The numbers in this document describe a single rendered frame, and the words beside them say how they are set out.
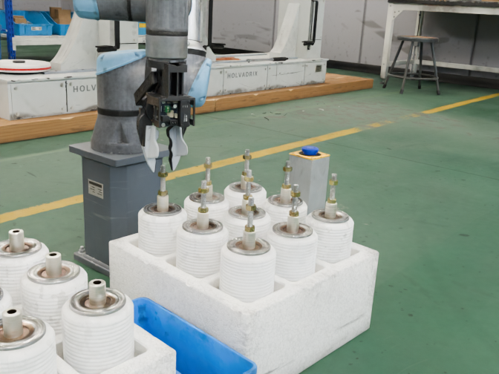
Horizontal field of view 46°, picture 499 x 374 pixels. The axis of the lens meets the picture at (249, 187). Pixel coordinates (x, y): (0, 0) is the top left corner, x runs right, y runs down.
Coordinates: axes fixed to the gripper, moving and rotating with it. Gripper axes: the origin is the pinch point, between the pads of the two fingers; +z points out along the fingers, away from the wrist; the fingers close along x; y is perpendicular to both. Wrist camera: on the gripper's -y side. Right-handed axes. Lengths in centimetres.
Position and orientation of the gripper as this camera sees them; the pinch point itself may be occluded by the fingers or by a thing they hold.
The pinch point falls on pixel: (161, 163)
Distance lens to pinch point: 114.9
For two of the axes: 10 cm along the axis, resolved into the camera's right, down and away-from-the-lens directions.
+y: 5.0, 2.8, -8.2
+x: 8.7, -1.1, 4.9
